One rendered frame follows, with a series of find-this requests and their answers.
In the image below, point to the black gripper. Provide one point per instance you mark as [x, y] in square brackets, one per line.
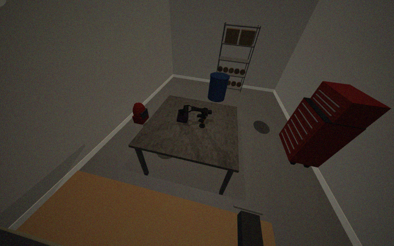
[203, 117]

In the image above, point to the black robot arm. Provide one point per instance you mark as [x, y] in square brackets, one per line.
[204, 111]

